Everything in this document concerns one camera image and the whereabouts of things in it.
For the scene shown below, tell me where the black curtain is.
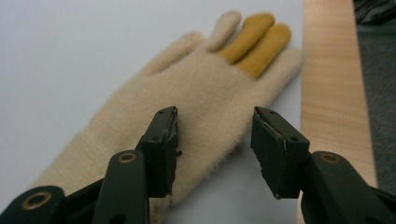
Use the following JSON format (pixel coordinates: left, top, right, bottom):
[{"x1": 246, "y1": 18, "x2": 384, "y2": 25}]
[{"x1": 353, "y1": 0, "x2": 396, "y2": 26}]

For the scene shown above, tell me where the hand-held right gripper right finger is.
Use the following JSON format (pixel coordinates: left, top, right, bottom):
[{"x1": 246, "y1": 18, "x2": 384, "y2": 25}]
[{"x1": 250, "y1": 105, "x2": 311, "y2": 200}]

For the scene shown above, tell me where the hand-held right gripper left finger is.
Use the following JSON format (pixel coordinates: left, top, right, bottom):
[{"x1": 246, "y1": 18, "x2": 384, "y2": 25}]
[{"x1": 135, "y1": 105, "x2": 183, "y2": 199}]

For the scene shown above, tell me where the cream glove with orange fingers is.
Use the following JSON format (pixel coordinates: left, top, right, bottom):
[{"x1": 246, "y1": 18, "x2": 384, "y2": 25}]
[{"x1": 29, "y1": 9, "x2": 306, "y2": 224}]

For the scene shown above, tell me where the light grey table mat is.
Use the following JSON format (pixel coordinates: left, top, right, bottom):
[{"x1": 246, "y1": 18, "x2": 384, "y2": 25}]
[{"x1": 0, "y1": 0, "x2": 304, "y2": 224}]

